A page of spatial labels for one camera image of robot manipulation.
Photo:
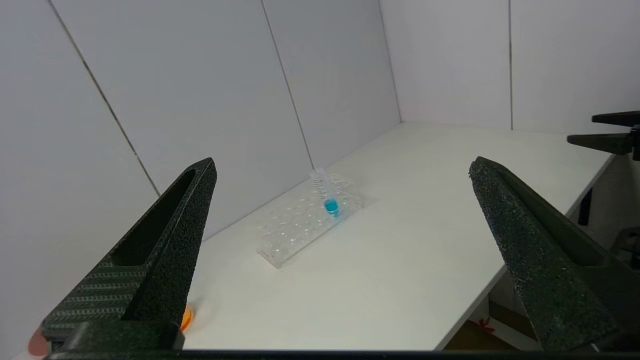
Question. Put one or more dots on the pink plastic bowl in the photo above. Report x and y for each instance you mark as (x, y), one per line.
(36, 344)

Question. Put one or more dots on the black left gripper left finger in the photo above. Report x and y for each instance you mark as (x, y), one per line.
(150, 260)

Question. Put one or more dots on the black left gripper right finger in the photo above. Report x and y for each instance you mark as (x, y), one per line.
(550, 260)

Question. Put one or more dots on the test tube with blue pigment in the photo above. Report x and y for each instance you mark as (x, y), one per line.
(330, 202)

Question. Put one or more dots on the clear glass beaker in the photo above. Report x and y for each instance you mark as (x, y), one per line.
(186, 317)

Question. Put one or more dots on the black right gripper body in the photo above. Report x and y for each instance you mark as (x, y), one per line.
(636, 142)

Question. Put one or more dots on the clear acrylic test tube rack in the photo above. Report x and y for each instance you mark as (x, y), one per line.
(300, 225)

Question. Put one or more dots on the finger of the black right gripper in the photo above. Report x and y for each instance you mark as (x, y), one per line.
(600, 142)
(617, 118)

